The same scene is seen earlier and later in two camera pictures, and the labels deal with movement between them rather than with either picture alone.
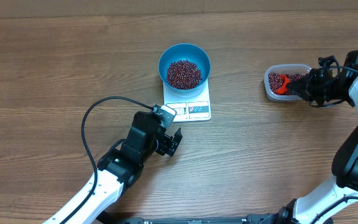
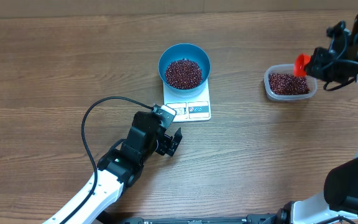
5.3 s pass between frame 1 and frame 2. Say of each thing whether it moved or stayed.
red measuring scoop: moved
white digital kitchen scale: stayed
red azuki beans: stayed
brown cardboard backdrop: stayed
